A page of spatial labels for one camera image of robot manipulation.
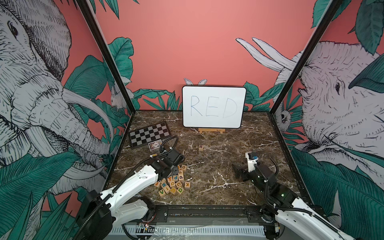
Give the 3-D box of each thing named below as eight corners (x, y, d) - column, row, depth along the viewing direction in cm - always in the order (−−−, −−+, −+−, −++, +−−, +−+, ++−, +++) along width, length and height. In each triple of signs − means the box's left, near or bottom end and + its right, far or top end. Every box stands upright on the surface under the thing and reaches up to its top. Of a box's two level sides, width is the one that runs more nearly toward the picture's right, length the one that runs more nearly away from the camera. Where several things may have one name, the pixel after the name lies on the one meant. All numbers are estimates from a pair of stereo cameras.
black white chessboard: (131, 148, 101) (130, 145, 98) (129, 134, 108) (128, 132, 105) (171, 135, 108) (170, 132, 105) (166, 123, 115) (166, 121, 113)
